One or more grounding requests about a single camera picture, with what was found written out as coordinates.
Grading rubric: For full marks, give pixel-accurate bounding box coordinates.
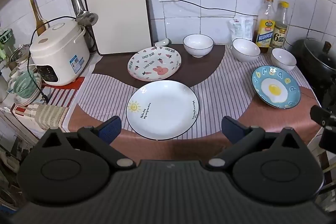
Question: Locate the plain white seasoning bag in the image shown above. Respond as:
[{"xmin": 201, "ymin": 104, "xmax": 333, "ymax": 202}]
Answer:
[{"xmin": 240, "ymin": 16, "xmax": 257, "ymax": 41}]

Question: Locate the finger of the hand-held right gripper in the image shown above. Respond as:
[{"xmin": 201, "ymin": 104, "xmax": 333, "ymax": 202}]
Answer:
[{"xmin": 310, "ymin": 105, "xmax": 336, "ymax": 130}]

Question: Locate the green striped towel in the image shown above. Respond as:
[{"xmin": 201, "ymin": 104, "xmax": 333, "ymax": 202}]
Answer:
[{"xmin": 16, "ymin": 105, "xmax": 70, "ymax": 133}]

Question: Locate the blue fried egg plate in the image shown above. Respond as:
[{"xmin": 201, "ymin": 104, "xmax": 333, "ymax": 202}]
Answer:
[{"xmin": 251, "ymin": 65, "xmax": 301, "ymax": 109}]

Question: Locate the yellow label cooking wine bottle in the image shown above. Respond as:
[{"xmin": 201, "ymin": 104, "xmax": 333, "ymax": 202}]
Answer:
[{"xmin": 255, "ymin": 0, "xmax": 276, "ymax": 53}]

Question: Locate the white sun print plate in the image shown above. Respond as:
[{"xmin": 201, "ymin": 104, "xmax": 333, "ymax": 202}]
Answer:
[{"xmin": 126, "ymin": 80, "xmax": 200, "ymax": 141}]

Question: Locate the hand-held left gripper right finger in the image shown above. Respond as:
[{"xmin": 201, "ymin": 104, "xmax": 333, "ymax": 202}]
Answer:
[{"xmin": 205, "ymin": 116, "xmax": 309, "ymax": 170}]

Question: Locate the small glass lid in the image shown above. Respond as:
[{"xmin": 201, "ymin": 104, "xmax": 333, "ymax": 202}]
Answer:
[{"xmin": 10, "ymin": 44, "xmax": 31, "ymax": 63}]

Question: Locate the wooden spatula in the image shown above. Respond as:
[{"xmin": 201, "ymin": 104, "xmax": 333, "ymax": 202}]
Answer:
[{"xmin": 26, "ymin": 0, "xmax": 48, "ymax": 36}]

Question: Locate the rice cooker power cable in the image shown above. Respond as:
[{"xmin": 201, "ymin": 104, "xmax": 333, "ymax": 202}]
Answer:
[{"xmin": 28, "ymin": 17, "xmax": 95, "ymax": 104}]

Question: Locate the black wok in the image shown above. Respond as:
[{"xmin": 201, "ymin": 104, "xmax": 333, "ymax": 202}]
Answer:
[{"xmin": 290, "ymin": 39, "xmax": 336, "ymax": 109}]

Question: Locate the cream cutting board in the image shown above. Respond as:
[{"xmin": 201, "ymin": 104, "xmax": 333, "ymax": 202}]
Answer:
[{"xmin": 82, "ymin": 0, "xmax": 153, "ymax": 56}]

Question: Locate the red striped cloth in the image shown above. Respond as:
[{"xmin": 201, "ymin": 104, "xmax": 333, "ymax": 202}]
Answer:
[{"xmin": 14, "ymin": 76, "xmax": 86, "ymax": 115}]

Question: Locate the pink bunny print plate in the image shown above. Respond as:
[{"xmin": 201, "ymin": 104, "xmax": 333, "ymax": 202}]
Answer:
[{"xmin": 127, "ymin": 46, "xmax": 182, "ymax": 82}]

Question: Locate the white rice cooker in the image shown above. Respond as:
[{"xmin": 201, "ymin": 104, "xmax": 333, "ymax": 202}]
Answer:
[{"xmin": 29, "ymin": 16, "xmax": 90, "ymax": 86}]

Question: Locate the glass wok lid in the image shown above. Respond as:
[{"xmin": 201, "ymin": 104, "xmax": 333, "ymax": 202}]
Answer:
[{"xmin": 303, "ymin": 39, "xmax": 336, "ymax": 73}]

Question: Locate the red logo seasoning bag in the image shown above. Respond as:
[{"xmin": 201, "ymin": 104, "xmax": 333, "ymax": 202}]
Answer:
[{"xmin": 228, "ymin": 18, "xmax": 246, "ymax": 42}]

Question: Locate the clear vinegar bottle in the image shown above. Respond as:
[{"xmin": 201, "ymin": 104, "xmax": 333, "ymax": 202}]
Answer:
[{"xmin": 270, "ymin": 1, "xmax": 290, "ymax": 49}]

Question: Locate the long black wall cable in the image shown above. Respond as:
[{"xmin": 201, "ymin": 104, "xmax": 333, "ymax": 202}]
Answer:
[{"xmin": 167, "ymin": 0, "xmax": 259, "ymax": 17}]

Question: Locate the striped brown tablecloth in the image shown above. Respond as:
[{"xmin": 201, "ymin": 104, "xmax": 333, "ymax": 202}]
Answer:
[{"xmin": 67, "ymin": 43, "xmax": 323, "ymax": 151}]

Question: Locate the white ribbed bowl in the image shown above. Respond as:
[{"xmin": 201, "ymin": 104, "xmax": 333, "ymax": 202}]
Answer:
[
  {"xmin": 183, "ymin": 34, "xmax": 214, "ymax": 58},
  {"xmin": 271, "ymin": 48, "xmax": 297, "ymax": 72},
  {"xmin": 232, "ymin": 38, "xmax": 261, "ymax": 63}
]

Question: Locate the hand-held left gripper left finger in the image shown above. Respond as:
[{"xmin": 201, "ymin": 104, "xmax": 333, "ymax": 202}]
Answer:
[{"xmin": 34, "ymin": 116, "xmax": 137, "ymax": 169}]

